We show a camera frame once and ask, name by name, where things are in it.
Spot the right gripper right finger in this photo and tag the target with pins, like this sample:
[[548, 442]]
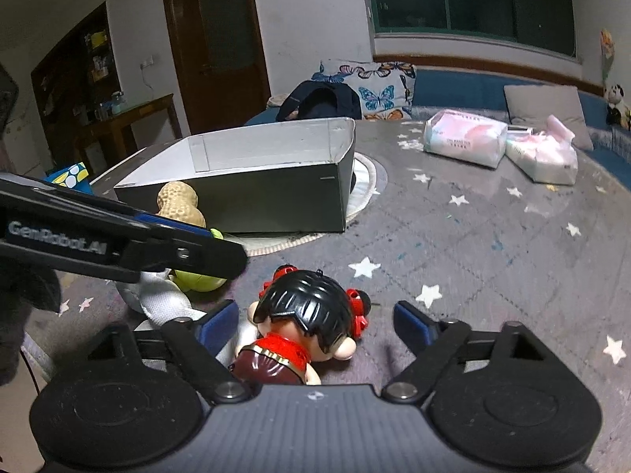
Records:
[[434, 345]]

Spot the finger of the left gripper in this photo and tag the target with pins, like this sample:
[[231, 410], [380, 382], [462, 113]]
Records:
[[158, 243]]

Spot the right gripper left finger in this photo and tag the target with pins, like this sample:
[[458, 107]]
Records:
[[195, 345]]

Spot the tan peanut toy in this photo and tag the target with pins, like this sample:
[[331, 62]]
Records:
[[179, 201]]

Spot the white plush rabbit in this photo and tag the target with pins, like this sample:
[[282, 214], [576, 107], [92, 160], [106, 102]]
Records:
[[160, 300]]

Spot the green round toy figure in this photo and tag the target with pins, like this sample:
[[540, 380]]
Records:
[[188, 282]]

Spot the black-haired girl doll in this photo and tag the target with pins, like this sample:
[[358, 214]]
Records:
[[301, 317]]

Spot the grey knit gloved hand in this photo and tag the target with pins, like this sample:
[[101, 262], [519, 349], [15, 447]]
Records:
[[23, 287]]

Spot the blue yellow tissue box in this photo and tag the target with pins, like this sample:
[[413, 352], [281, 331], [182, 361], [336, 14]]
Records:
[[75, 177]]

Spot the wooden side table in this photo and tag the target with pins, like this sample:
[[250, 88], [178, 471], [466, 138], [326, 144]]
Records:
[[117, 129]]

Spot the grey cardboard box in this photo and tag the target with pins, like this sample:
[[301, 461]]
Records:
[[288, 177]]

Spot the dark wooden shelf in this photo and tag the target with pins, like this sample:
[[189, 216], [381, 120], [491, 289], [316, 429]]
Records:
[[77, 76]]

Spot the brown wooden door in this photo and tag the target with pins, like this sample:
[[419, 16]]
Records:
[[219, 61]]

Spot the dark blue backpack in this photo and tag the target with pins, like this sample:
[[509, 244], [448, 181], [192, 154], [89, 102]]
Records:
[[320, 100]]

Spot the blue sofa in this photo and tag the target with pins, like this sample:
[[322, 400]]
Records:
[[480, 92]]

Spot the grey cushion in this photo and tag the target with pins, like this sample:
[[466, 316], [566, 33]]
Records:
[[530, 105]]

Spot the butterfly print pillow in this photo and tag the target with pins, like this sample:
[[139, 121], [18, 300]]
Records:
[[385, 89]]

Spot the panda plush toy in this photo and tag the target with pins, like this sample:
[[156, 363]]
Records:
[[618, 112]]

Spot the green framed window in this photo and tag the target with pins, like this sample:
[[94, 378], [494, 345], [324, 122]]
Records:
[[543, 24]]

